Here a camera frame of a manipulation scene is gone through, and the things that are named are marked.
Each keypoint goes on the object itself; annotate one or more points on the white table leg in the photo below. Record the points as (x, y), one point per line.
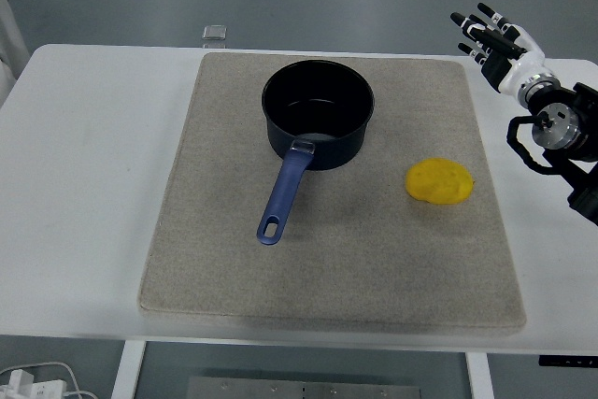
(127, 371)
(479, 375)

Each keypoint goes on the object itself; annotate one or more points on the white power strip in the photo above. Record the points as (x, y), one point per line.
(32, 387)

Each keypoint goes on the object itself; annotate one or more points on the grey metal plate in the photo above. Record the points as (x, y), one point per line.
(303, 389)

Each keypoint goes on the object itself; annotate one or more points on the yellow potato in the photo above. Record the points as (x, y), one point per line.
(439, 181)

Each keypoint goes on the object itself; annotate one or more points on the black table control panel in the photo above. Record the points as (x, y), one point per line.
(567, 361)

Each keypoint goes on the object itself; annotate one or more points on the beige fabric mat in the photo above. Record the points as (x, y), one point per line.
(336, 254)

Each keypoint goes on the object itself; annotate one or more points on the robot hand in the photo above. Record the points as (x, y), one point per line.
(525, 55)

